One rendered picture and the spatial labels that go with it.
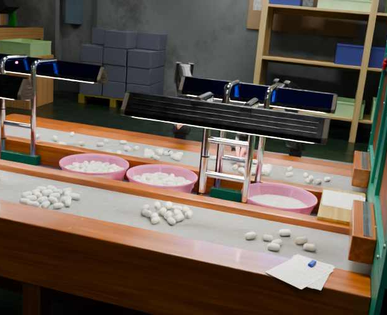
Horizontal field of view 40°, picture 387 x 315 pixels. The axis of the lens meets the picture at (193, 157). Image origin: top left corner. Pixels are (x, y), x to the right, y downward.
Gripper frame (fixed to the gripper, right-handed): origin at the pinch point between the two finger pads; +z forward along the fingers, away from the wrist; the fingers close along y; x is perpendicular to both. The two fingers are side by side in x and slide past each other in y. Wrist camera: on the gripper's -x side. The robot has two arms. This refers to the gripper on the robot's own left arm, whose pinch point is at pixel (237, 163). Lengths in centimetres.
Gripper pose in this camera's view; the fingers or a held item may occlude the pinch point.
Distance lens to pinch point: 226.3
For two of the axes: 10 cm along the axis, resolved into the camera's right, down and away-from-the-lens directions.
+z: -2.7, 8.1, -5.2
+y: 9.5, 1.5, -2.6
